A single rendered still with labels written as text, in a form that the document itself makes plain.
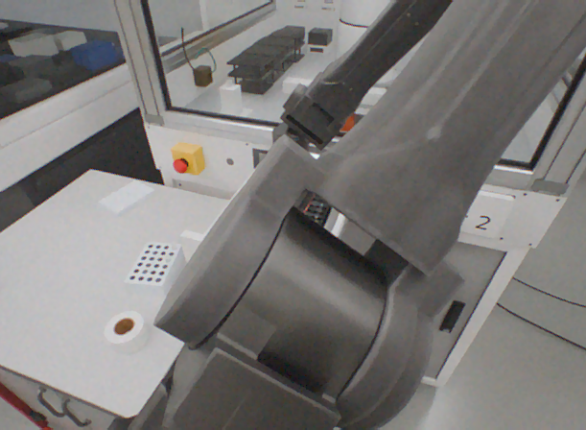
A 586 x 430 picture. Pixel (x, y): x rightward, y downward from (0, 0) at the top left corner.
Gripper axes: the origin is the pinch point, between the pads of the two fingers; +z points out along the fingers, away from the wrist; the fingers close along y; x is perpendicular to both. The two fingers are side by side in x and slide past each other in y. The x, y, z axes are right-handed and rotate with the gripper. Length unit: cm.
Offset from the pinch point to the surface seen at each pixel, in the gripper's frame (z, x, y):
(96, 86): -1, -87, -38
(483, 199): 2.3, 34.2, -23.8
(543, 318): 97, 88, -77
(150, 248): 13.1, -33.7, 6.8
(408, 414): 94, 38, -12
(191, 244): 0.9, -16.1, 11.1
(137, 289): 14.0, -29.2, 17.0
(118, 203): 15, -55, -5
